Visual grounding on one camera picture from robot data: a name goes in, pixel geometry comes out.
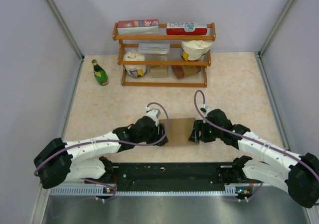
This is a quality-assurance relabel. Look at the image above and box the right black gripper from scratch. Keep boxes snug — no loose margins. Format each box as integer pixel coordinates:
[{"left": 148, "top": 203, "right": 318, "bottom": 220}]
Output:
[{"left": 189, "top": 119, "right": 222, "bottom": 143}]

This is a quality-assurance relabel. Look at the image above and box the brown cardboard box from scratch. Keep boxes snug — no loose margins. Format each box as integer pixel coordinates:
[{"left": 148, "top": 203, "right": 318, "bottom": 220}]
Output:
[{"left": 160, "top": 118, "right": 196, "bottom": 147}]

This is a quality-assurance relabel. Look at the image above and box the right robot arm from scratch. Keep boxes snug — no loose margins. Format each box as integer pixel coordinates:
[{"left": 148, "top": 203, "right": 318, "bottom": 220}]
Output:
[{"left": 189, "top": 106, "right": 319, "bottom": 208}]

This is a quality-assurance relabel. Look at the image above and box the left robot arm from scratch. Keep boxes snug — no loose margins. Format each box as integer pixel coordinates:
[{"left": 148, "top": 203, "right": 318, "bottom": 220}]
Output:
[{"left": 33, "top": 116, "right": 168, "bottom": 189}]

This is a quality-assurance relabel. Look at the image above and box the red white carton box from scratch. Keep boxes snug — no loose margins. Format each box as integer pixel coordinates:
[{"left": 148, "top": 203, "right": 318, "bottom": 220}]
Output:
[{"left": 166, "top": 22, "right": 208, "bottom": 35}]

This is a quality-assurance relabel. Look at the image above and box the red silver foil box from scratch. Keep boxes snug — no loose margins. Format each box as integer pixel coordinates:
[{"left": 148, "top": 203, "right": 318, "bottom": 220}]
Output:
[{"left": 117, "top": 19, "right": 159, "bottom": 35}]

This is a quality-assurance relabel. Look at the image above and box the tan cardboard block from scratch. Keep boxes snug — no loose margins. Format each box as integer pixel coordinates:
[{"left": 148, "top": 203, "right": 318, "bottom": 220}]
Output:
[{"left": 150, "top": 65, "right": 168, "bottom": 78}]

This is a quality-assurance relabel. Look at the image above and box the brown brick package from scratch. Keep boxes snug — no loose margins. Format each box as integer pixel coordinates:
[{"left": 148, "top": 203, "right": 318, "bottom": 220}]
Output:
[{"left": 171, "top": 65, "right": 201, "bottom": 79}]

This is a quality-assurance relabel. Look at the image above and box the small white flour bag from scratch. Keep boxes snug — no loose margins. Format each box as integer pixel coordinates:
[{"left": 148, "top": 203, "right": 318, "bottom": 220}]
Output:
[{"left": 123, "top": 49, "right": 148, "bottom": 78}]

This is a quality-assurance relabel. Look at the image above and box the wooden three-tier shelf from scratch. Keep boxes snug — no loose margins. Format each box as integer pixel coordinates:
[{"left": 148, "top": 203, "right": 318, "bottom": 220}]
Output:
[{"left": 112, "top": 22, "right": 216, "bottom": 88}]

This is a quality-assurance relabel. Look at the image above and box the green glass bottle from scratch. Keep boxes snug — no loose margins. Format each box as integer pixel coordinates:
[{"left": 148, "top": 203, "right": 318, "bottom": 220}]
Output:
[{"left": 91, "top": 59, "right": 109, "bottom": 86}]

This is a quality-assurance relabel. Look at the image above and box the large white paper bag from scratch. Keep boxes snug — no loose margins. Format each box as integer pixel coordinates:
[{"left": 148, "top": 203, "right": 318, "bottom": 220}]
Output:
[{"left": 181, "top": 40, "right": 213, "bottom": 61}]

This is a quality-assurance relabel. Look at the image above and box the clear plastic container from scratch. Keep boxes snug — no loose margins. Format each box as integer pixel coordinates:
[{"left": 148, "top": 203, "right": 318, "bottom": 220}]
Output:
[{"left": 138, "top": 43, "right": 170, "bottom": 55}]

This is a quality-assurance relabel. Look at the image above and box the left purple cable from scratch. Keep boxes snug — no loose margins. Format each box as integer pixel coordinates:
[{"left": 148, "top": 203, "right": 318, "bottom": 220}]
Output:
[{"left": 33, "top": 102, "right": 170, "bottom": 204}]

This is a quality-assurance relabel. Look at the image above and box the purple cable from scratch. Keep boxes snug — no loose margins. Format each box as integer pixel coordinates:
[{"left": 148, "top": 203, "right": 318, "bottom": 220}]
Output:
[
  {"left": 193, "top": 90, "right": 319, "bottom": 201},
  {"left": 33, "top": 102, "right": 170, "bottom": 204}
]

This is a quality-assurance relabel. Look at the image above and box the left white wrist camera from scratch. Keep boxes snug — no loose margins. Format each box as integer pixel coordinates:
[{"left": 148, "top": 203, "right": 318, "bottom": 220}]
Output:
[{"left": 146, "top": 106, "right": 161, "bottom": 126}]

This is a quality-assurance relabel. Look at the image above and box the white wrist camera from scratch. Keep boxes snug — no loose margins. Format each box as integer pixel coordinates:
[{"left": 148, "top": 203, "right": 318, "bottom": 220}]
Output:
[
  {"left": 146, "top": 106, "right": 161, "bottom": 126},
  {"left": 200, "top": 104, "right": 213, "bottom": 116}
]

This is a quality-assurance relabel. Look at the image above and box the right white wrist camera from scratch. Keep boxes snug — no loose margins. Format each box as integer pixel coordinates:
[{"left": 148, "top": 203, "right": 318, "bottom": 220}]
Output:
[{"left": 200, "top": 104, "right": 213, "bottom": 116}]

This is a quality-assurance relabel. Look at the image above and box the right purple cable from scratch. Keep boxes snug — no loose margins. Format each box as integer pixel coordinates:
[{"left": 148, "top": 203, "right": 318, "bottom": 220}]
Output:
[{"left": 193, "top": 90, "right": 319, "bottom": 201}]

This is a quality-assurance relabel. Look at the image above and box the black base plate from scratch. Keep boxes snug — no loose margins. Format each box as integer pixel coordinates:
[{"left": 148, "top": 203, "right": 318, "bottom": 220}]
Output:
[{"left": 84, "top": 162, "right": 264, "bottom": 192}]

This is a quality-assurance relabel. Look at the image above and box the grey slotted cable duct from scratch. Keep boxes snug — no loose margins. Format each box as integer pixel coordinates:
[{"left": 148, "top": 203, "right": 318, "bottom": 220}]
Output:
[{"left": 50, "top": 185, "right": 252, "bottom": 197}]

